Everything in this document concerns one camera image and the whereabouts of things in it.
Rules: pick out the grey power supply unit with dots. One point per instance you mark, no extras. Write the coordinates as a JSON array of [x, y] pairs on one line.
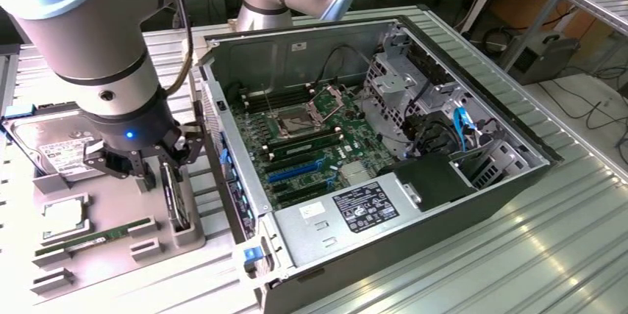
[[325, 218]]

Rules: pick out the silver CPU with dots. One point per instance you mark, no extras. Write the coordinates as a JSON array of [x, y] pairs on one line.
[[63, 220]]

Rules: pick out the green motherboard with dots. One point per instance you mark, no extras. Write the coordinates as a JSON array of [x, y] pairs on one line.
[[354, 134]]

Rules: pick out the metal disk bay cage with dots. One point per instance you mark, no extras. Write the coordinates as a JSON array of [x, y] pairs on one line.
[[393, 86]]

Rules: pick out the aluminium frame table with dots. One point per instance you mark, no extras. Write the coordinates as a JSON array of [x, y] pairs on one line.
[[594, 1]]

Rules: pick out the open black PC case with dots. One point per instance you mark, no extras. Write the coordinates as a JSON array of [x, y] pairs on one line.
[[491, 115]]

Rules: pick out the silver hard disk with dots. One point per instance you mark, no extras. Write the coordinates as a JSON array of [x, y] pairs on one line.
[[54, 145]]

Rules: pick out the silver chipset heat sink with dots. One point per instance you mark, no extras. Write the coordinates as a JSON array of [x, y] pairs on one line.
[[355, 175]]

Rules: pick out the installed dark RAM stick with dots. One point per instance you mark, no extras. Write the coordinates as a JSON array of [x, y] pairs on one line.
[[307, 145]]

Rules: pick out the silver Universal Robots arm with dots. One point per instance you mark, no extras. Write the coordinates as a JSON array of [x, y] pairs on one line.
[[83, 34]]

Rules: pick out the green RAM stick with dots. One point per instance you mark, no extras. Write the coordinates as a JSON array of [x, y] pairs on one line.
[[98, 237]]

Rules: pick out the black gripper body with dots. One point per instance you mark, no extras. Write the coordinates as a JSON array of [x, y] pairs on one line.
[[133, 123]]

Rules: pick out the black graphics card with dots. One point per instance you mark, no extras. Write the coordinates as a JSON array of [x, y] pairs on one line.
[[178, 200]]

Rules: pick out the grey parts rack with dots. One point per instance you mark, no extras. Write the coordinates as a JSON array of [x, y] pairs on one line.
[[113, 218]]

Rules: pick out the metal socket cover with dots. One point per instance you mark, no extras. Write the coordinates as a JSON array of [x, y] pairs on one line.
[[326, 104]]

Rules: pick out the blue case latch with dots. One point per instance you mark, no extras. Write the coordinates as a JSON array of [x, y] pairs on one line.
[[254, 256]]

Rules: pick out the black plastic shroud box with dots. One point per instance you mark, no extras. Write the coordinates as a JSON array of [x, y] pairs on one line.
[[433, 181]]

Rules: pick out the CPU socket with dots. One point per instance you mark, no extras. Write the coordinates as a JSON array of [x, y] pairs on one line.
[[295, 123]]

